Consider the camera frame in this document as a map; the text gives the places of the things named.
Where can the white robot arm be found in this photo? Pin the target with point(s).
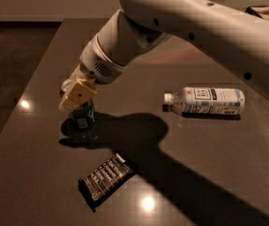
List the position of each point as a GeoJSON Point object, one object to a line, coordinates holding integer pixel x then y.
{"type": "Point", "coordinates": [236, 40]}

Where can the black snack bar wrapper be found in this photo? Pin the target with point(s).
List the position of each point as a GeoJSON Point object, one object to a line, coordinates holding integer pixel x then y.
{"type": "Point", "coordinates": [101, 183]}

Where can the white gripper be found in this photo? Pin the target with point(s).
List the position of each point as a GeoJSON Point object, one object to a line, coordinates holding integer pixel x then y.
{"type": "Point", "coordinates": [99, 67]}

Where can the green soda can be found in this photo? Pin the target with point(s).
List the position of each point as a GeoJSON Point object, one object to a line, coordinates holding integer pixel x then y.
{"type": "Point", "coordinates": [84, 115]}

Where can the clear plastic water bottle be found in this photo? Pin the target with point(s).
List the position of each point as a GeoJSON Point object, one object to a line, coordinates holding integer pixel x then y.
{"type": "Point", "coordinates": [207, 101]}

